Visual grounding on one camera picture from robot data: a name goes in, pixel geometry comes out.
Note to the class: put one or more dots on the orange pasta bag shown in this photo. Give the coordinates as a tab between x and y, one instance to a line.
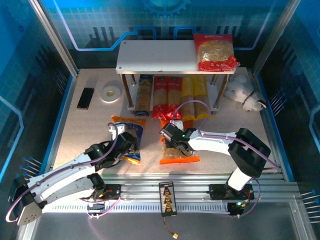
175	157

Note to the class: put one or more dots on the blue orecchiette pasta bag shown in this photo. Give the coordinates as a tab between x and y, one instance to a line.
132	125

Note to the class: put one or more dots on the red spaghetti pack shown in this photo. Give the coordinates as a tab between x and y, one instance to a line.
174	96
160	97

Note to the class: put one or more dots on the yellow spaghetti pack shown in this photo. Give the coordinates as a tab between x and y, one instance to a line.
202	97
188	95

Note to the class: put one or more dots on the blue spaghetti pack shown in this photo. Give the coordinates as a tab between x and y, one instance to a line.
143	97

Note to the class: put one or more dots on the white two-tier shelf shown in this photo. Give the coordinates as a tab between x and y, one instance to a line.
157	56

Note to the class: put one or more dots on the red macaroni bag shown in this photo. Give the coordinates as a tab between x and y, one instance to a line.
215	53

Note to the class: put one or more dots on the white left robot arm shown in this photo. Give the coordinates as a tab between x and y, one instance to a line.
57	175

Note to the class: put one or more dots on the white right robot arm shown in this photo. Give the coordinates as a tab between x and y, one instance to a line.
212	143

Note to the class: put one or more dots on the black yellow control pendant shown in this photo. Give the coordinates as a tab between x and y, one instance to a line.
168	198

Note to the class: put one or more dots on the white tape roll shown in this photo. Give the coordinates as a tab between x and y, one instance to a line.
110	93

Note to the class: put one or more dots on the black aluminium profile bar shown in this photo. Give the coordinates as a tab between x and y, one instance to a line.
85	98

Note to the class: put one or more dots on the white plush toy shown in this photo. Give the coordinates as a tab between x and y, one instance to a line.
241	92

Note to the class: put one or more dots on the aluminium mounting rail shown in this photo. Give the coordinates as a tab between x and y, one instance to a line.
150	178

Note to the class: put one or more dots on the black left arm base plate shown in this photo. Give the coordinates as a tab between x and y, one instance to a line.
112	191

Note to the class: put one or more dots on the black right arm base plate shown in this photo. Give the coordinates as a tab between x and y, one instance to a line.
216	191

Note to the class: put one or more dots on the aluminium frame post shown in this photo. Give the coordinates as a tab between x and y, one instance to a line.
53	37
273	37

